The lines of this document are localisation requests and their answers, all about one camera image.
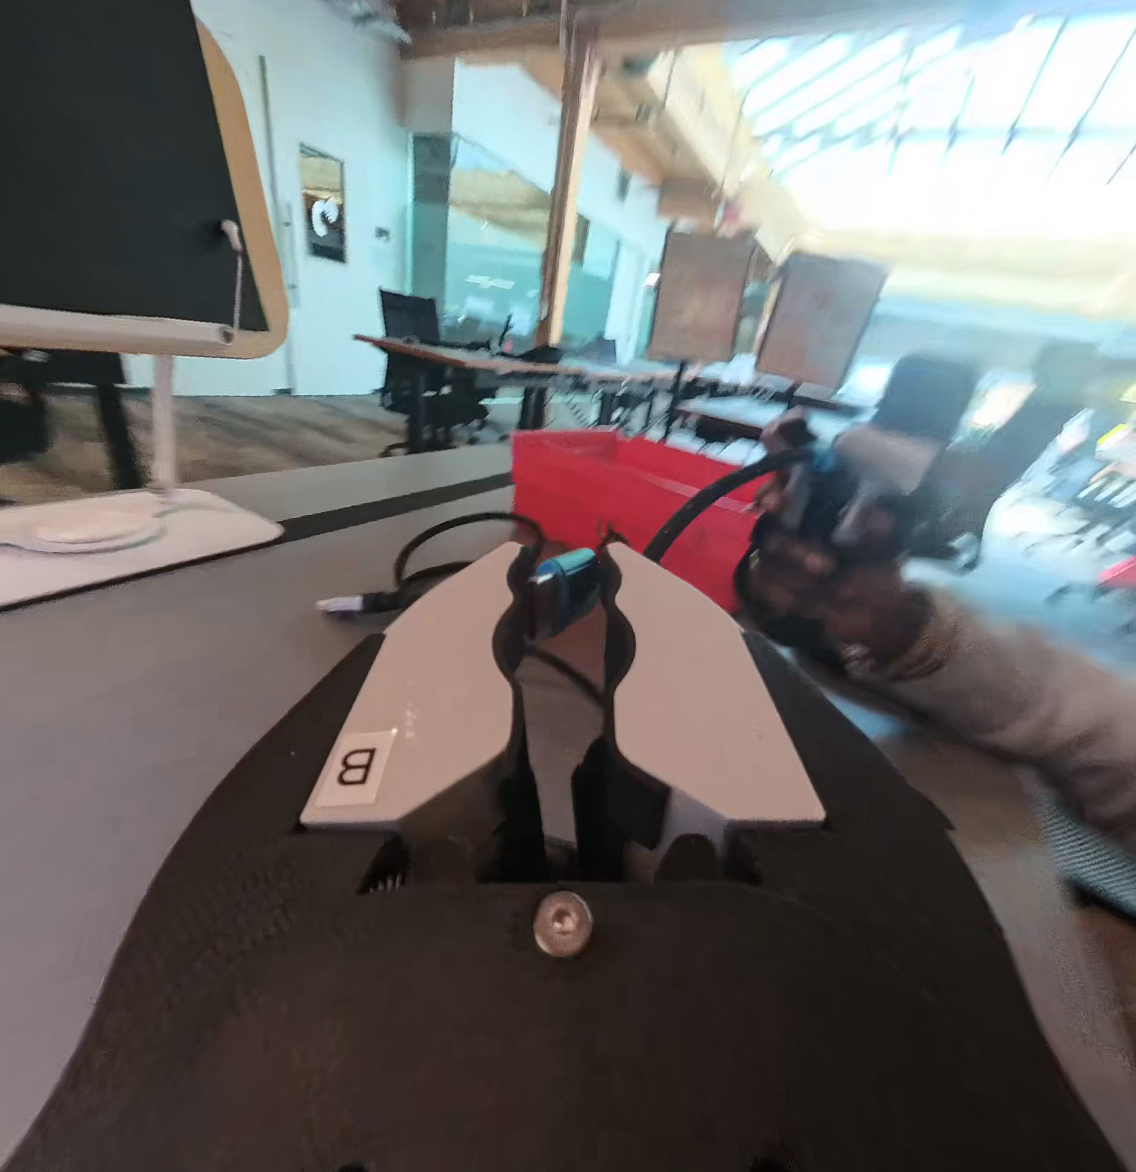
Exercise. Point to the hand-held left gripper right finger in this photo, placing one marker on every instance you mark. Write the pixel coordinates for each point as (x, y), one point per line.
(715, 715)

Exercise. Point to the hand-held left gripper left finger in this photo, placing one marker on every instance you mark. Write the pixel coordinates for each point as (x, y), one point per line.
(422, 696)

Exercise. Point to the person's right hand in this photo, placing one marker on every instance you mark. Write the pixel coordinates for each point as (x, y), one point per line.
(834, 604)

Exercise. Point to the handwritten whiteboard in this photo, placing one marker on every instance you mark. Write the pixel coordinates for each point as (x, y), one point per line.
(820, 321)
(700, 294)

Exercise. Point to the red plastic bin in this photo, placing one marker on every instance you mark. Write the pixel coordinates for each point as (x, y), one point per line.
(604, 495)

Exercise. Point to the white tablet stand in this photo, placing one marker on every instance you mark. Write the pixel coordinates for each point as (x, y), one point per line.
(119, 541)

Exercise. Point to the wooden office desk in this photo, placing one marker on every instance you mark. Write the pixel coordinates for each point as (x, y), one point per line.
(495, 360)

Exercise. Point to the black office chair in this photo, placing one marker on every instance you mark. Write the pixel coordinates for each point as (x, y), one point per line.
(408, 321)

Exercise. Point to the wooden post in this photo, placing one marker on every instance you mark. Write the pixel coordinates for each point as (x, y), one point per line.
(568, 183)

